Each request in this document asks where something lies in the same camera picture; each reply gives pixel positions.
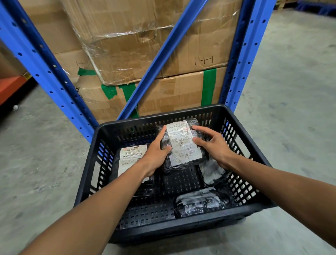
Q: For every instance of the person's left forearm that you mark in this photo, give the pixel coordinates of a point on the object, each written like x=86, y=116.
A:
x=89, y=212

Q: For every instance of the person's right hand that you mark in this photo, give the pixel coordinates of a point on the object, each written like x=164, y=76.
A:
x=216, y=149

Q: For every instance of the person's right thumb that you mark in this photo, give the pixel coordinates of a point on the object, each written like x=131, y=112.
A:
x=200, y=143

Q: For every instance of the cardboard box with green tape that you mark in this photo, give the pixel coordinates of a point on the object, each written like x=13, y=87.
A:
x=173, y=92

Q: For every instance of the black packet with label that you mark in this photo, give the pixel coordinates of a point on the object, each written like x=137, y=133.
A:
x=182, y=144
x=131, y=160

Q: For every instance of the person's left thumb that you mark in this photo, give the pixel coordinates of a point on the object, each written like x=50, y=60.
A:
x=166, y=151

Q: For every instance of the person's left hand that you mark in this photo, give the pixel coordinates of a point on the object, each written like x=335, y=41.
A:
x=153, y=157

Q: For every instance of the plain cardboard box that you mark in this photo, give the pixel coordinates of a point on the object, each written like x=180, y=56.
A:
x=52, y=34

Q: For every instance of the orange rack beam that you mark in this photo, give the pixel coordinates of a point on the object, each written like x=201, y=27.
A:
x=10, y=88

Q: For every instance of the person's right forearm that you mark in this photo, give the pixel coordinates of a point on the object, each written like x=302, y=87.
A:
x=283, y=194

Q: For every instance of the blue metal rack frame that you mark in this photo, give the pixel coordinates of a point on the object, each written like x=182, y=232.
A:
x=160, y=60

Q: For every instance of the small black wrapped packet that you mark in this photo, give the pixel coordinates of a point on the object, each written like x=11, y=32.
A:
x=212, y=173

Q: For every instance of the black plastic wrapped packet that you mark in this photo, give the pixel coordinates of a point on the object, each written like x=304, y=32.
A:
x=202, y=201

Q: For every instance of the large plastic wrapped cardboard box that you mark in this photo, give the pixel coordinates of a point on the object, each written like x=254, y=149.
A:
x=126, y=39

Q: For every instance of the black packet with flat label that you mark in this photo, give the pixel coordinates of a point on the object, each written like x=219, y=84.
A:
x=131, y=160

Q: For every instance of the blue pallet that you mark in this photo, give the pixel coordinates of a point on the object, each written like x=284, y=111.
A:
x=316, y=6

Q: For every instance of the black plastic crate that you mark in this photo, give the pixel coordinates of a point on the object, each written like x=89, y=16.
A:
x=168, y=210

